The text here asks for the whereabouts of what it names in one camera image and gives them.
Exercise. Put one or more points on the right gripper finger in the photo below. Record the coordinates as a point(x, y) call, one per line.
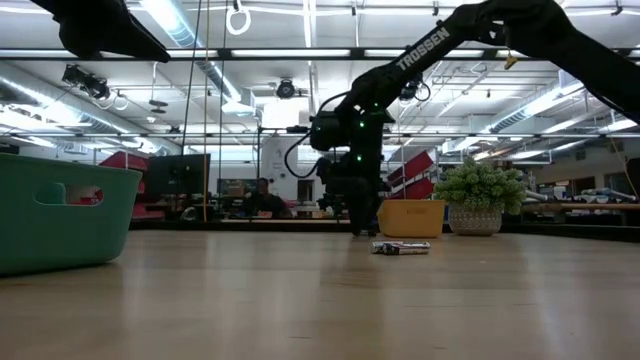
point(371, 215)
point(356, 215)

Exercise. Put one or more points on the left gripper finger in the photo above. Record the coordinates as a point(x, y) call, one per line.
point(140, 42)

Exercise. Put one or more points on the yellow plastic basket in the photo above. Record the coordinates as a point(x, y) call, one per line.
point(411, 220)

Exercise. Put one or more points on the silver Energizer battery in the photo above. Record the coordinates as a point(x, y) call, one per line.
point(402, 248)

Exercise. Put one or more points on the teal plastic basket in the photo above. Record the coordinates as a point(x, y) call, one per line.
point(60, 235)

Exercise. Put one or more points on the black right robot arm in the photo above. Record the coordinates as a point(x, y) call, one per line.
point(550, 30)

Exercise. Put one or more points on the person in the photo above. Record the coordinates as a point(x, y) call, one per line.
point(265, 202)

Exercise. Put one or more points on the white pillar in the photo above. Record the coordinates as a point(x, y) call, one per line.
point(270, 150)

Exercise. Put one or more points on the green potted succulent plant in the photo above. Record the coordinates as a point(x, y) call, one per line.
point(482, 185)

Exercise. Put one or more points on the red cabinet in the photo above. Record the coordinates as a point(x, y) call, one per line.
point(125, 162)

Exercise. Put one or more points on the black overhead crossbar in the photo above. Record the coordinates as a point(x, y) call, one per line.
point(300, 54)

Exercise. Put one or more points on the black background monitor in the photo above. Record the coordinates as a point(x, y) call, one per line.
point(175, 175)

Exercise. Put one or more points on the yellow hanging tag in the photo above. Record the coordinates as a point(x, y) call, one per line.
point(510, 62)

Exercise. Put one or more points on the wooden workbench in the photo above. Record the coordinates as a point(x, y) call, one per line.
point(580, 206)

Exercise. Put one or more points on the grey pipe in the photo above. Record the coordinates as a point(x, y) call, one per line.
point(605, 194)

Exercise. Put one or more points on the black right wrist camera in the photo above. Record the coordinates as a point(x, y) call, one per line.
point(327, 131)

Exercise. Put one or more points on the black metal stand frame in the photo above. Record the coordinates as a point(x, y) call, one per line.
point(280, 129)

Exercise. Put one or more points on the black dome ceiling camera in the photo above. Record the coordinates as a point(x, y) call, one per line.
point(285, 89)

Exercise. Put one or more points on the black aluminium table frame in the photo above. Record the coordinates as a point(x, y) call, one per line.
point(575, 232)

